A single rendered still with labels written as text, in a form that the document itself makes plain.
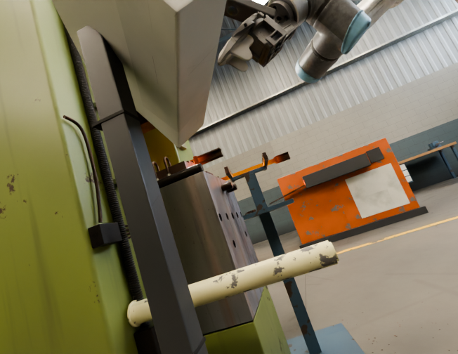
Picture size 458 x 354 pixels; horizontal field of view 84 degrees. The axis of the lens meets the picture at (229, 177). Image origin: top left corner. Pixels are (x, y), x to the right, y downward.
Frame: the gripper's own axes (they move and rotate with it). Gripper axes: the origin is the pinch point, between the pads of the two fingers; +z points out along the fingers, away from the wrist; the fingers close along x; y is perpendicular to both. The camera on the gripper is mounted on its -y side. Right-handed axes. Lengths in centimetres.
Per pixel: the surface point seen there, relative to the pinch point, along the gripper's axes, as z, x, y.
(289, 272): 24.1, 1.9, 38.8
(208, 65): 12.8, -14.6, 6.3
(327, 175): -192, 307, 119
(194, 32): 16.4, -23.0, 6.3
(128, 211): 34.8, -10.7, 12.5
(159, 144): 5, 76, -21
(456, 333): -15, 57, 132
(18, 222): 53, 19, -10
